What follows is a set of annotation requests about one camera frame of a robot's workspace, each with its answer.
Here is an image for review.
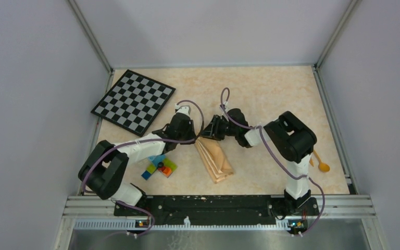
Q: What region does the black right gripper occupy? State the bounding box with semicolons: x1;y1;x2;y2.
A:
199;115;238;141

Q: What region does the orange cloth napkin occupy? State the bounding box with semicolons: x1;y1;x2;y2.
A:
194;137;234;184

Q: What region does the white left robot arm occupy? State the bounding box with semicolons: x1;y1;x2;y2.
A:
78;111;195;215

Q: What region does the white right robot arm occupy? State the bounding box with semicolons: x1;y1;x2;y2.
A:
201;108;317;215

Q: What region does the colourful toy block pile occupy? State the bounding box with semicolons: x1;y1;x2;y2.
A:
141;155;178;180

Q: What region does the black white checkerboard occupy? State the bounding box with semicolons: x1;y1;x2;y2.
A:
91;69;176;137

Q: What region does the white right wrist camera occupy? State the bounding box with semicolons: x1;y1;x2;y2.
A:
220;101;229;117

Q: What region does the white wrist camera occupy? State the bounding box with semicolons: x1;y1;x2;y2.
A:
220;101;229;117
174;105;191;117

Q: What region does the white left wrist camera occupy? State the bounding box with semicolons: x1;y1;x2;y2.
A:
174;105;191;117

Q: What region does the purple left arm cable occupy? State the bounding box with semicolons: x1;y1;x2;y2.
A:
81;100;206;239

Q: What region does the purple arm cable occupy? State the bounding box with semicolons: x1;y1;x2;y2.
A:
219;87;326;237
81;100;206;239

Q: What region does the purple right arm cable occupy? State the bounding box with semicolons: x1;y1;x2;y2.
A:
219;87;326;237

